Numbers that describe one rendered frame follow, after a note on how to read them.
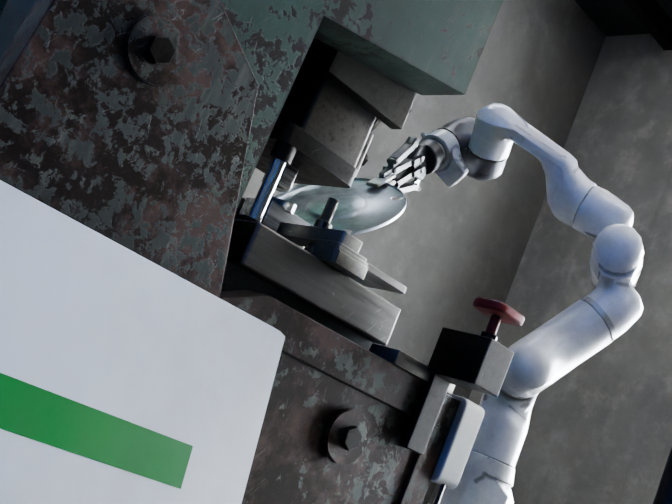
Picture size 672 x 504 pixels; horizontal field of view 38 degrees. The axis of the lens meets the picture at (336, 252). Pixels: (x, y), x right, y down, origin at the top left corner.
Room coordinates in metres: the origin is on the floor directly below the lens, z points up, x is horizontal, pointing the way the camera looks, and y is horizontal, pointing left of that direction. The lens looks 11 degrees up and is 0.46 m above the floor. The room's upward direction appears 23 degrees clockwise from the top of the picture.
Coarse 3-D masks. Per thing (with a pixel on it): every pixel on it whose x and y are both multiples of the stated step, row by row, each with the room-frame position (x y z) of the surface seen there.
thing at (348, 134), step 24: (312, 48) 1.45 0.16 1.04; (312, 72) 1.43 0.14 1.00; (288, 96) 1.46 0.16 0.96; (312, 96) 1.41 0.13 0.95; (336, 96) 1.43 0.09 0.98; (288, 120) 1.44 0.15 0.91; (312, 120) 1.41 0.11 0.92; (336, 120) 1.44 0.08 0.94; (360, 120) 1.47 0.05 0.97; (336, 144) 1.45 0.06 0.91; (360, 144) 1.48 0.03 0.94
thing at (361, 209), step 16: (288, 192) 2.03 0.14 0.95; (304, 192) 2.02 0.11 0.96; (320, 192) 2.01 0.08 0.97; (336, 192) 2.00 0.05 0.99; (352, 192) 1.99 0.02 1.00; (368, 192) 1.99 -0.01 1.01; (384, 192) 1.98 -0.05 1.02; (400, 192) 1.96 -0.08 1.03; (304, 208) 1.95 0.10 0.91; (320, 208) 1.93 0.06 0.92; (352, 208) 1.91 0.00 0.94; (368, 208) 1.92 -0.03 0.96; (384, 208) 1.91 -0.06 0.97; (400, 208) 1.90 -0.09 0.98; (336, 224) 1.87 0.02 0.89; (352, 224) 1.87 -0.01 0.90; (368, 224) 1.86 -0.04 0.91; (384, 224) 1.84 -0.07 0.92
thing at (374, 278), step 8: (304, 248) 1.55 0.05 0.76; (368, 264) 1.56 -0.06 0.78; (368, 272) 1.58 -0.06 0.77; (376, 272) 1.58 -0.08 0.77; (360, 280) 1.67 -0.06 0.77; (368, 280) 1.64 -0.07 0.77; (376, 280) 1.61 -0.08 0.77; (384, 280) 1.59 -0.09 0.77; (392, 280) 1.60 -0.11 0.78; (376, 288) 1.68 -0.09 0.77; (384, 288) 1.65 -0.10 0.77; (392, 288) 1.62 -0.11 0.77; (400, 288) 1.62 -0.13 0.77
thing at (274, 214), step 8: (248, 200) 1.45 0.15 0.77; (272, 200) 1.41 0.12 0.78; (240, 208) 1.48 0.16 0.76; (248, 208) 1.45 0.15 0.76; (272, 208) 1.41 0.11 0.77; (280, 208) 1.42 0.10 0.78; (264, 216) 1.41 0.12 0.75; (272, 216) 1.42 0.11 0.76; (280, 216) 1.42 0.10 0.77; (288, 216) 1.43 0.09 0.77; (296, 216) 1.44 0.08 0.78; (264, 224) 1.41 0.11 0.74; (272, 224) 1.42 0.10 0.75; (304, 224) 1.46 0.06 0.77
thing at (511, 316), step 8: (480, 304) 1.37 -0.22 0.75; (488, 304) 1.36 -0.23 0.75; (496, 304) 1.35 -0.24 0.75; (504, 304) 1.35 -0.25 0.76; (488, 312) 1.38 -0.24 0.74; (496, 312) 1.36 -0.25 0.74; (504, 312) 1.35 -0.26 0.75; (512, 312) 1.36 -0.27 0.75; (496, 320) 1.38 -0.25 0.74; (504, 320) 1.39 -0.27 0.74; (512, 320) 1.37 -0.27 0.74; (520, 320) 1.37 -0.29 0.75; (488, 328) 1.38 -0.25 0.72; (496, 328) 1.38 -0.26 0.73
